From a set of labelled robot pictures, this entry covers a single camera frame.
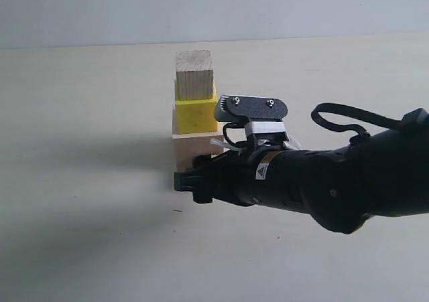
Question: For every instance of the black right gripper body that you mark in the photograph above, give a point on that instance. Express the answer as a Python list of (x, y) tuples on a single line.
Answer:
[(228, 177)]

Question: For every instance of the large pale wooden cube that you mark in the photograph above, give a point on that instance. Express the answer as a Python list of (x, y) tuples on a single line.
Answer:
[(188, 146)]

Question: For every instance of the yellow cube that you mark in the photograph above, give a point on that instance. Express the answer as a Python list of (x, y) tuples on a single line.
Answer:
[(194, 116)]

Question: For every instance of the medium wooden cube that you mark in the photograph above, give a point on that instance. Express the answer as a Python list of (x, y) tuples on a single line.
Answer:
[(194, 75)]

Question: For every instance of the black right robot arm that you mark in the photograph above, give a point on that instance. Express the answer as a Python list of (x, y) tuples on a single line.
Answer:
[(383, 171)]

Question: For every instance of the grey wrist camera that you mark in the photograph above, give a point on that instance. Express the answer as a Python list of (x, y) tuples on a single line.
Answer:
[(243, 109)]

